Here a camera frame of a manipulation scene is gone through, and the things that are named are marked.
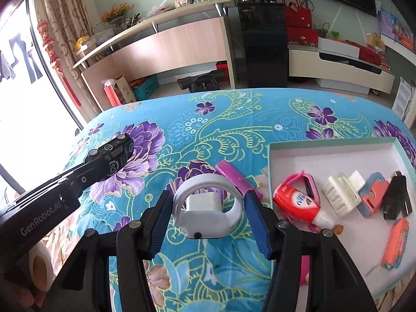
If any black water dispenser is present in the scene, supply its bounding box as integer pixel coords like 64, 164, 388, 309
233, 0, 289, 89

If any curved wooden shelf desk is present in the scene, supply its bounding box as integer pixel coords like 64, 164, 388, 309
72, 0, 237, 113

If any red hanging ornament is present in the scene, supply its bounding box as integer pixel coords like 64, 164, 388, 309
37, 19, 82, 108

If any person's left hand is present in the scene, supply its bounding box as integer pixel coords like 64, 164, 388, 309
0, 276, 47, 312

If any yellow cardboard box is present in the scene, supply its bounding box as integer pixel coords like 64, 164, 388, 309
367, 32, 386, 51

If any black plastic gadget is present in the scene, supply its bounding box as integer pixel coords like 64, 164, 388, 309
382, 171, 413, 221

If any white flat box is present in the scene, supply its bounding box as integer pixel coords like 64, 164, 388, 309
318, 36, 361, 58

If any white corner desk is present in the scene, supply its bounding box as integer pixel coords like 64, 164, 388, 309
380, 34, 416, 57

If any cream television cabinet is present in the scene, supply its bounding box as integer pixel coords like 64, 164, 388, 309
288, 44, 396, 97

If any black floor appliance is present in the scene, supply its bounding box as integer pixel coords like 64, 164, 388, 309
176, 70, 227, 92

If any white plastic clip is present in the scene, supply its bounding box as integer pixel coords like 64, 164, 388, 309
323, 171, 366, 219

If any yellow shelf item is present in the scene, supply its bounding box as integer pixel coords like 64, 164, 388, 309
74, 36, 90, 54

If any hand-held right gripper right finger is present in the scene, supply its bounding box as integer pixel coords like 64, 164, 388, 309
244, 191, 378, 312

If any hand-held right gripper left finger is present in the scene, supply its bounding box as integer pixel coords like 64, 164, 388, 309
54, 190, 174, 312

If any white tape roll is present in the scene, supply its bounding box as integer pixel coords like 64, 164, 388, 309
29, 242, 54, 290

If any white printed carton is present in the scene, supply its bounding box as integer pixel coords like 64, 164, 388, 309
392, 77, 416, 121

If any orange carrot knife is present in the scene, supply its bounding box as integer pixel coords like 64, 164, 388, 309
381, 218, 411, 270

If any red paper bag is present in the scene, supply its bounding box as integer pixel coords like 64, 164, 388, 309
101, 75, 137, 108

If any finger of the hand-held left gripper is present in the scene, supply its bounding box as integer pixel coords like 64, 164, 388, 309
60, 133, 134, 199

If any teal plastic crate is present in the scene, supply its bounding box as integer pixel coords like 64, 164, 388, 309
132, 76, 160, 101

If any magenta plastic bar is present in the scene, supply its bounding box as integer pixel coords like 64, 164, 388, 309
215, 160, 263, 199

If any red handbag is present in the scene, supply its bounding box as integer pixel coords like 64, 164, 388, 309
282, 0, 313, 29

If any purple storage basket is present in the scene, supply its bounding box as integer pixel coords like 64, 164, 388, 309
379, 10, 404, 40

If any white smart watch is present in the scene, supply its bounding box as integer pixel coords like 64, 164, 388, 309
172, 174, 244, 240

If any turquoise floral blanket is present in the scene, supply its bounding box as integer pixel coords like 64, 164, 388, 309
42, 88, 416, 312

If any red white glue bottle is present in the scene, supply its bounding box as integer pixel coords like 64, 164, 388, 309
273, 184, 336, 233

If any red floral gift box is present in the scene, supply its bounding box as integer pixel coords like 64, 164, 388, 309
286, 28, 319, 47

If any white shallow box mint rim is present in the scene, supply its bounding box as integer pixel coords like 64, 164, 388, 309
267, 136, 416, 303

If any vase of yellow flowers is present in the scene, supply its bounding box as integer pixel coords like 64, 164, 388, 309
97, 3, 135, 35

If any red flat box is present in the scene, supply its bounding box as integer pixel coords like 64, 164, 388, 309
359, 45, 383, 63

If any pink smart watch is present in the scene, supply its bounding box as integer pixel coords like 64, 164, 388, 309
282, 170, 321, 203

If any magenta plastic piece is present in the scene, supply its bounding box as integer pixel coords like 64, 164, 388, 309
299, 255, 311, 287

